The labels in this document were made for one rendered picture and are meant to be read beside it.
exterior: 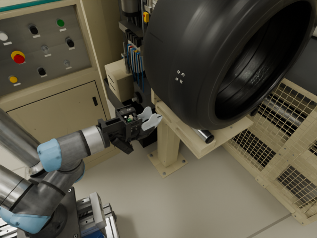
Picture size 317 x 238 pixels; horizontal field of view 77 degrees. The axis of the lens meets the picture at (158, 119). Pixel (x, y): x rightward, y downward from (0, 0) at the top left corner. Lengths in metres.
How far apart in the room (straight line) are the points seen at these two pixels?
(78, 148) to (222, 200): 1.37
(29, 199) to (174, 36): 0.55
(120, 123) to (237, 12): 0.39
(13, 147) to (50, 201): 0.23
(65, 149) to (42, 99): 0.73
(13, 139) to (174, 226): 1.21
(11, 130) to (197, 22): 0.61
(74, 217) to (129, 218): 0.75
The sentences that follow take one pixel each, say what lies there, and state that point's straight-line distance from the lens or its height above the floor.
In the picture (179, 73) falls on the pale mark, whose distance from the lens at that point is 0.55.
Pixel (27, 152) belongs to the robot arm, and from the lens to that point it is 0.76.
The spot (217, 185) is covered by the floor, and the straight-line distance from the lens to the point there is 1.78.
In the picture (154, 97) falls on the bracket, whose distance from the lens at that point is 0.99.
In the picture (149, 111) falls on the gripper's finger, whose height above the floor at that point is 1.11.
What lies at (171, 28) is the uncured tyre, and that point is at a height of 1.34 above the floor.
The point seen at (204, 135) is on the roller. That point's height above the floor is 0.92.
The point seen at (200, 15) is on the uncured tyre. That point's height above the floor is 1.38.
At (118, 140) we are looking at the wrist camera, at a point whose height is 1.10.
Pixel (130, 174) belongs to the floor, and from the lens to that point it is 1.76.
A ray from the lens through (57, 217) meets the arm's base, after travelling 0.91.
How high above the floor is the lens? 1.57
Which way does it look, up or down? 49 degrees down
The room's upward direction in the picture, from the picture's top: straight up
